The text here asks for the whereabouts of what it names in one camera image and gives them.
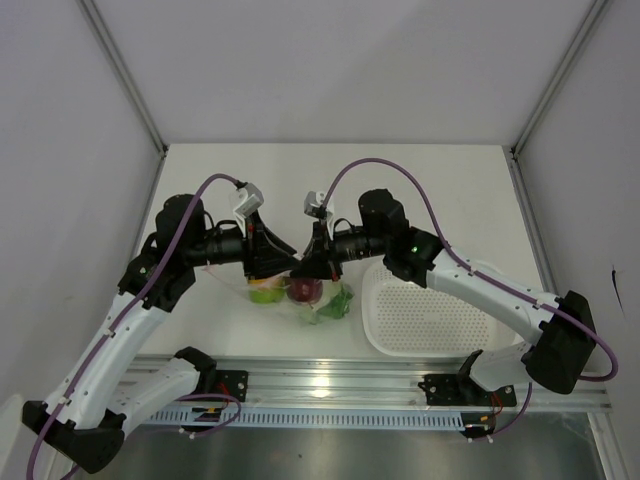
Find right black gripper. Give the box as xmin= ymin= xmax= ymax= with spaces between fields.
xmin=290 ymin=219 xmax=389 ymax=283

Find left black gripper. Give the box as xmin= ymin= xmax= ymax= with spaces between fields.
xmin=185 ymin=210 xmax=301 ymax=279

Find red apple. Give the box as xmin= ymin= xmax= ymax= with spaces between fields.
xmin=286 ymin=278 xmax=323 ymax=304

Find green apple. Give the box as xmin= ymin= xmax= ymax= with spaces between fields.
xmin=249 ymin=286 xmax=285 ymax=305

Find clear pink zip top bag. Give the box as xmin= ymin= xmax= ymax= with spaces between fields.
xmin=201 ymin=265 xmax=355 ymax=325

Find green lettuce leaf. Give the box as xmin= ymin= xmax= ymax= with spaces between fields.
xmin=299 ymin=282 xmax=355 ymax=325

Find yellow orange mango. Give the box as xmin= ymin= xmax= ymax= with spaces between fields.
xmin=248 ymin=276 xmax=282 ymax=289

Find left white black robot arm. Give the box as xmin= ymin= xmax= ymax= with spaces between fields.
xmin=22 ymin=185 xmax=297 ymax=474

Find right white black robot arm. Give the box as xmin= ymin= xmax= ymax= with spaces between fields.
xmin=292 ymin=189 xmax=596 ymax=404

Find white perforated plastic basket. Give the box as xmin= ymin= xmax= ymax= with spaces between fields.
xmin=361 ymin=262 xmax=521 ymax=359

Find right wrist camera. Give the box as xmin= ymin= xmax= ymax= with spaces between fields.
xmin=303 ymin=191 xmax=335 ymax=230

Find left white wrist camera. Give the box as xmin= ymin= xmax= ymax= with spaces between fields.
xmin=229 ymin=182 xmax=264 ymax=235

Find aluminium mounting rail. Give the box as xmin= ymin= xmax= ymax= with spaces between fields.
xmin=119 ymin=355 xmax=612 ymax=413

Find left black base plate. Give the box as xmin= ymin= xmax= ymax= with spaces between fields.
xmin=200 ymin=370 xmax=250 ymax=402

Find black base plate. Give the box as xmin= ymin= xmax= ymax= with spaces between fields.
xmin=200 ymin=370 xmax=250 ymax=402
xmin=417 ymin=374 xmax=517 ymax=407

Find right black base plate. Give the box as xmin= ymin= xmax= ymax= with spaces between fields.
xmin=417 ymin=374 xmax=517 ymax=407

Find white slotted cable duct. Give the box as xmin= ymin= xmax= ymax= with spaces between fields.
xmin=145 ymin=404 xmax=464 ymax=432

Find left aluminium frame post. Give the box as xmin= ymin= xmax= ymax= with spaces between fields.
xmin=76 ymin=0 xmax=168 ymax=158

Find aluminium frame post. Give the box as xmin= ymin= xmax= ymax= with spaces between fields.
xmin=76 ymin=0 xmax=168 ymax=158
xmin=510 ymin=0 xmax=612 ymax=161

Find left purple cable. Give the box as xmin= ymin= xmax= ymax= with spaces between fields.
xmin=25 ymin=173 xmax=246 ymax=480

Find right aluminium frame post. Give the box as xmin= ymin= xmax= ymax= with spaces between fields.
xmin=510 ymin=0 xmax=612 ymax=161

